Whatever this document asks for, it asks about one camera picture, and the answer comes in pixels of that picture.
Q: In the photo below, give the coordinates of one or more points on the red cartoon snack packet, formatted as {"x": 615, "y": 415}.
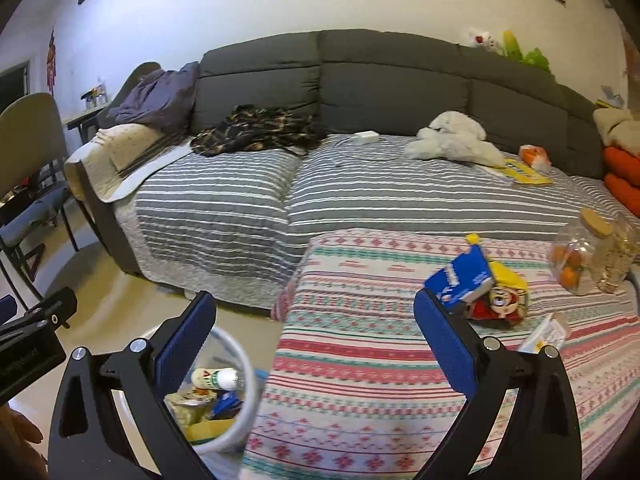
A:
{"x": 500, "y": 302}

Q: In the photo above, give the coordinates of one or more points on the orange snack packet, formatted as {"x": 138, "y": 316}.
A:
{"x": 534, "y": 157}

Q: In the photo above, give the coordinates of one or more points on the jars on side table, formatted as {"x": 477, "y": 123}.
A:
{"x": 95, "y": 95}

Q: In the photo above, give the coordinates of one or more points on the dark door frame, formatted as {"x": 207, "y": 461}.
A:
{"x": 12, "y": 82}

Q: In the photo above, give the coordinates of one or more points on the grey sofa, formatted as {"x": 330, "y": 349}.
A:
{"x": 390, "y": 70}

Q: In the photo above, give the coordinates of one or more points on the white charger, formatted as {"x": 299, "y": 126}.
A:
{"x": 366, "y": 137}

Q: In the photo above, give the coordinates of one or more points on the small side table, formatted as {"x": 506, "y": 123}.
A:
{"x": 82, "y": 117}

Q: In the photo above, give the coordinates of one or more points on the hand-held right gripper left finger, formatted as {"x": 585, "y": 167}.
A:
{"x": 185, "y": 345}

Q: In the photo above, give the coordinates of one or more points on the grey striped sofa cover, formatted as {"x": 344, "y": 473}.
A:
{"x": 400, "y": 200}

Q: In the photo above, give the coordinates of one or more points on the purple jacket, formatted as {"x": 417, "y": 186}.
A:
{"x": 155, "y": 95}

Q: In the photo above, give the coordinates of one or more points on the white plastic bottle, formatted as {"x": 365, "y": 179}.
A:
{"x": 212, "y": 379}

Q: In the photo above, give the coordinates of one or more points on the cream quilted cover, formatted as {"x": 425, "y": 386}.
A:
{"x": 120, "y": 150}

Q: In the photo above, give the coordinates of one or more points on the beige blanket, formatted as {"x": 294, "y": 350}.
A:
{"x": 617, "y": 127}

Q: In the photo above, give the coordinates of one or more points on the beige chair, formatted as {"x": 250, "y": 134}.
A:
{"x": 30, "y": 130}

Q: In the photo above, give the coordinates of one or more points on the patterned tablecloth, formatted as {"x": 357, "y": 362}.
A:
{"x": 360, "y": 340}

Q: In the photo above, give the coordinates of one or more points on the dark plaid shirt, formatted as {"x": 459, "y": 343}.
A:
{"x": 260, "y": 130}

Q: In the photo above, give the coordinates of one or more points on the glass jar of snacks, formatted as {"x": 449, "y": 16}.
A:
{"x": 612, "y": 260}

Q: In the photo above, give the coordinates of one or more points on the blue wrapper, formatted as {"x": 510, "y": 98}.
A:
{"x": 227, "y": 405}

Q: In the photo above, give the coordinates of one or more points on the yellow green plush toy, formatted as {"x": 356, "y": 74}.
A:
{"x": 511, "y": 46}

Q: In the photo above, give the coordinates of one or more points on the yellow book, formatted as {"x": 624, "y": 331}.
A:
{"x": 525, "y": 175}

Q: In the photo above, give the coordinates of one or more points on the small white plush toy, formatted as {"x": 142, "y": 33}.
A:
{"x": 484, "y": 40}

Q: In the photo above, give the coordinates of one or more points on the person's left hand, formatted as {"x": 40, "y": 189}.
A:
{"x": 17, "y": 430}

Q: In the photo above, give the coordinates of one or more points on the orange cushion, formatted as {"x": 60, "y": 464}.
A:
{"x": 625, "y": 162}
{"x": 625, "y": 192}

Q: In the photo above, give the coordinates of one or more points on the white trash bin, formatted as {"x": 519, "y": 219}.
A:
{"x": 250, "y": 375}

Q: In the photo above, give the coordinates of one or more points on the glass jar of oranges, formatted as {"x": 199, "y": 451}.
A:
{"x": 575, "y": 265}

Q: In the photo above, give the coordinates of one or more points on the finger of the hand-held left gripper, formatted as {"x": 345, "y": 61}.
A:
{"x": 6, "y": 310}
{"x": 47, "y": 312}

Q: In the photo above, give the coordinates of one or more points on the red wall ornament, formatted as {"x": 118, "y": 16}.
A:
{"x": 51, "y": 62}

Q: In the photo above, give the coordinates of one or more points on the blue carton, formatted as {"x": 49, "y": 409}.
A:
{"x": 462, "y": 275}

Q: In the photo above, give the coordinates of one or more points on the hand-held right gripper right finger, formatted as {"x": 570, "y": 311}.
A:
{"x": 445, "y": 342}

